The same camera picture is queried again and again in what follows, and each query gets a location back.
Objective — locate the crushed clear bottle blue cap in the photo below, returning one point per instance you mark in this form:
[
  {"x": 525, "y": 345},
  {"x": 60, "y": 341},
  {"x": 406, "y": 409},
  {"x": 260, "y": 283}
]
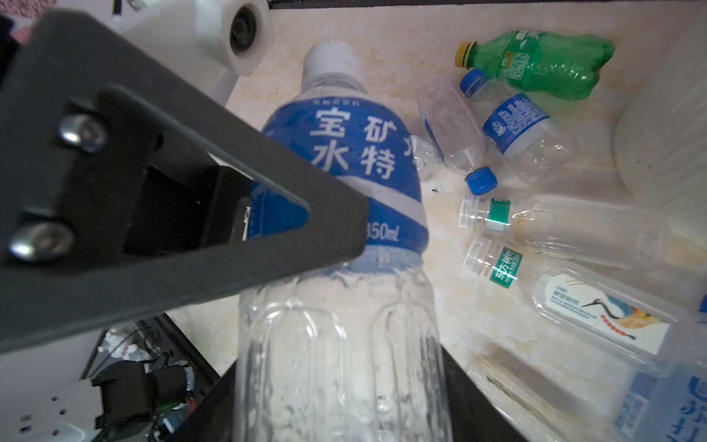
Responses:
[{"x": 454, "y": 138}]

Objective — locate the upright blue label water bottle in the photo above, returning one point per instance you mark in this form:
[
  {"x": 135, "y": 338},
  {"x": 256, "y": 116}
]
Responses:
[{"x": 672, "y": 408}]

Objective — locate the Pocari Sweat blue bottle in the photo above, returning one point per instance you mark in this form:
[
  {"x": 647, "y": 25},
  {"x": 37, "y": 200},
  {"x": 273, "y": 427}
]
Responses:
[{"x": 532, "y": 144}]

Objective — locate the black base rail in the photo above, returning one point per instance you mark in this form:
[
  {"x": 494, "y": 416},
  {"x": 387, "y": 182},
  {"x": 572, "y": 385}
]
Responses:
[{"x": 151, "y": 378}]

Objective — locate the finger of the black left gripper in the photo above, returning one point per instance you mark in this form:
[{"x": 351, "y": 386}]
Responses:
[{"x": 125, "y": 191}]

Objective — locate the clear bottle white label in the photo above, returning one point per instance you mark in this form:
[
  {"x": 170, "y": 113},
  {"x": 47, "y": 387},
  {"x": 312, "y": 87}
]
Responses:
[{"x": 647, "y": 332}]

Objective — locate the clear bottle green band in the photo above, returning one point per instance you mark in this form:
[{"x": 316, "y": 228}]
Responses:
[{"x": 619, "y": 234}]

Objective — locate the white bin pink liner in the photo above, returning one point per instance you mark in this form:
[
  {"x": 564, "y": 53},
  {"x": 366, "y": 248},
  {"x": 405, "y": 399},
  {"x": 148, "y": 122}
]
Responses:
[{"x": 659, "y": 143}]

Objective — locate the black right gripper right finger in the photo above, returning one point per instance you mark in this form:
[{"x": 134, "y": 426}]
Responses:
[{"x": 473, "y": 417}]

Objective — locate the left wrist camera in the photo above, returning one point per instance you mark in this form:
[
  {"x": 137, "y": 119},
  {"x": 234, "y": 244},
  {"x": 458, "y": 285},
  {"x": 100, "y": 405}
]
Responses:
[{"x": 209, "y": 44}]

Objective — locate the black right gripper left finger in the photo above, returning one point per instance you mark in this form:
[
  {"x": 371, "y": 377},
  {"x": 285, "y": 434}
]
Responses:
[{"x": 213, "y": 419}]

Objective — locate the green bottle at back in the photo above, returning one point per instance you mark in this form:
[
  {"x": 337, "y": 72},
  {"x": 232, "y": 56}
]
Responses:
[{"x": 566, "y": 67}]

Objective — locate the clear bottle green cap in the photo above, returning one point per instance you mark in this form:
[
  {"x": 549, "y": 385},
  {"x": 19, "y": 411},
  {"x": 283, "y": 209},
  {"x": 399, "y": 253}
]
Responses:
[{"x": 524, "y": 409}]

